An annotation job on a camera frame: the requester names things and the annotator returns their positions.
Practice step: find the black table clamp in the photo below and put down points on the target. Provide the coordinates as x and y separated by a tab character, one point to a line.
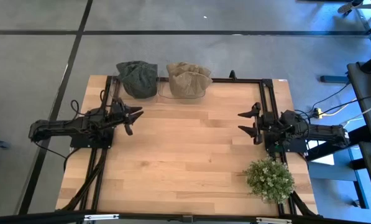
232	74

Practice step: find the white sheet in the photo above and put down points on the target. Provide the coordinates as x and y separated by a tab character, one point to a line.
325	159

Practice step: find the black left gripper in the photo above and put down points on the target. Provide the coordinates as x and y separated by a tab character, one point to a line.
117	113

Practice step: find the clear plastic bin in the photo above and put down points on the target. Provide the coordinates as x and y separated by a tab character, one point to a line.
163	92
118	93

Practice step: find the white power strip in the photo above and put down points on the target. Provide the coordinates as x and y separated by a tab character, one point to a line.
318	112

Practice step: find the grey desk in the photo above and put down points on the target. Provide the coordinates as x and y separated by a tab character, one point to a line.
367	102

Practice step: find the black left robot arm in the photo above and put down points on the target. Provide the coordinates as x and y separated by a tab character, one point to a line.
57	127

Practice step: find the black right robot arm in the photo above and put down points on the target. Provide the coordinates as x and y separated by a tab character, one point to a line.
322	133

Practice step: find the black aluminium table frame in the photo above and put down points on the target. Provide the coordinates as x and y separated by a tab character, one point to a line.
222	80

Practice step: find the blue desk foot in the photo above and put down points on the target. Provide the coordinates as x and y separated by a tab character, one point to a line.
334	79

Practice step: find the person's foot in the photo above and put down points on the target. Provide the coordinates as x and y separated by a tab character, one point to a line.
350	6

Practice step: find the green potted plant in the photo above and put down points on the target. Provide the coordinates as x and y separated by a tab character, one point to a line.
269	180

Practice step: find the black desk beam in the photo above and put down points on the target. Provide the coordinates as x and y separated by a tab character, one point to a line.
328	149

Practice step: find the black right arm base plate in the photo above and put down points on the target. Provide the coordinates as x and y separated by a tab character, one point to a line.
297	147

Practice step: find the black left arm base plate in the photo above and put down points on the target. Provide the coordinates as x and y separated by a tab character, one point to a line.
89	142

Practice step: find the black crossbar with silver brackets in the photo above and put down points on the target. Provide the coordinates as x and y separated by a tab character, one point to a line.
33	219

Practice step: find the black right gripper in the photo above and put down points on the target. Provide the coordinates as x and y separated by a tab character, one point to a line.
267	127

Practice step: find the blue desk frame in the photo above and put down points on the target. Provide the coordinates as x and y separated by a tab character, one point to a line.
357	186

